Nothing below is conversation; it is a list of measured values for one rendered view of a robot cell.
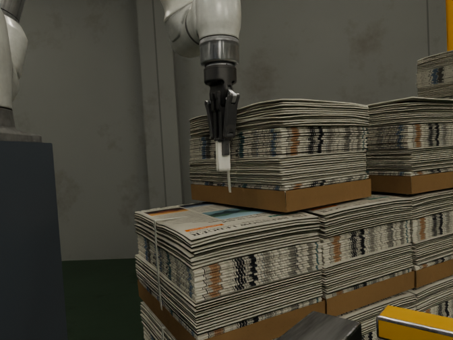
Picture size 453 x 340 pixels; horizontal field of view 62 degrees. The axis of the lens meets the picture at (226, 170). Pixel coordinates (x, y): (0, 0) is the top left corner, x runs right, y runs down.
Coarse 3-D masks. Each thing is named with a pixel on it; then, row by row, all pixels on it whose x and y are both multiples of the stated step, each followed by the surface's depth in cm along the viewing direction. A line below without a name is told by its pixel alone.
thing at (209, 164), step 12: (192, 120) 103; (204, 120) 97; (192, 132) 103; (204, 132) 98; (192, 144) 103; (204, 144) 98; (192, 156) 104; (204, 156) 98; (192, 168) 103; (204, 168) 98; (192, 180) 104; (204, 180) 98; (216, 180) 94
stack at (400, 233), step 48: (432, 192) 97; (144, 240) 89; (192, 240) 62; (240, 240) 67; (288, 240) 72; (336, 240) 80; (384, 240) 87; (432, 240) 95; (192, 288) 63; (240, 288) 67; (288, 288) 73; (336, 288) 79; (432, 288) 94; (144, 336) 95
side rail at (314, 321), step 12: (312, 312) 37; (300, 324) 35; (312, 324) 35; (324, 324) 34; (336, 324) 34; (348, 324) 34; (360, 324) 34; (288, 336) 33; (300, 336) 33; (312, 336) 32; (324, 336) 32; (336, 336) 32; (348, 336) 32; (360, 336) 34
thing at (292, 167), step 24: (240, 120) 85; (264, 120) 79; (288, 120) 74; (312, 120) 79; (336, 120) 83; (360, 120) 88; (240, 144) 85; (264, 144) 79; (288, 144) 75; (312, 144) 80; (336, 144) 84; (360, 144) 89; (240, 168) 85; (264, 168) 79; (288, 168) 76; (312, 168) 79; (336, 168) 84; (360, 168) 89
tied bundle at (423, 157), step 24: (384, 120) 96; (408, 120) 90; (432, 120) 94; (384, 144) 96; (408, 144) 90; (432, 144) 95; (384, 168) 97; (408, 168) 91; (432, 168) 94; (384, 192) 99
